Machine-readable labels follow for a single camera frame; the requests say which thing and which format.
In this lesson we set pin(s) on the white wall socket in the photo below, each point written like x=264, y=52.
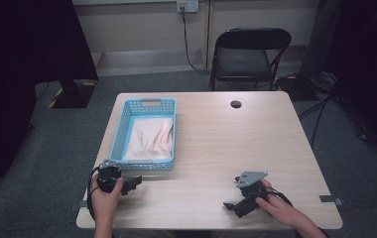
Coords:
x=188, y=5

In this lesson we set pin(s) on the long grey tape strip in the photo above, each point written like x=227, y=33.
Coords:
x=331, y=200

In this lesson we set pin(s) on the black floor base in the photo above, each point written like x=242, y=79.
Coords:
x=297, y=87

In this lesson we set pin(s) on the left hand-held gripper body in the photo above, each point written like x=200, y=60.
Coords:
x=108, y=177

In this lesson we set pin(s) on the black stand base striped tape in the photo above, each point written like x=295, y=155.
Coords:
x=74, y=94

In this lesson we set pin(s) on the black folding chair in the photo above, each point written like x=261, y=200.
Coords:
x=246, y=56

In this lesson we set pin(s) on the person's right hand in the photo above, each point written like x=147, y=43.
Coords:
x=276, y=205

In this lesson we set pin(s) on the large black curtain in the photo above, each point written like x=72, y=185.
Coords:
x=18, y=66

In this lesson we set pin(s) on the black stand legs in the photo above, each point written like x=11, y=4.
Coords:
x=318, y=112

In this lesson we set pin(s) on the short grey tape strip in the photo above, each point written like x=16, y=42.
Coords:
x=83, y=203

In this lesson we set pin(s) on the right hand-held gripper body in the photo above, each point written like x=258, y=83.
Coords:
x=249, y=191

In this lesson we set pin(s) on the light blue plastic basket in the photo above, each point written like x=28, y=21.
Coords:
x=120, y=139

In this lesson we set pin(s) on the cream cloth garment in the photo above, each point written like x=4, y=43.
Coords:
x=150, y=139

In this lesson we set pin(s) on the person's left hand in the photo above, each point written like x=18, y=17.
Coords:
x=105, y=198

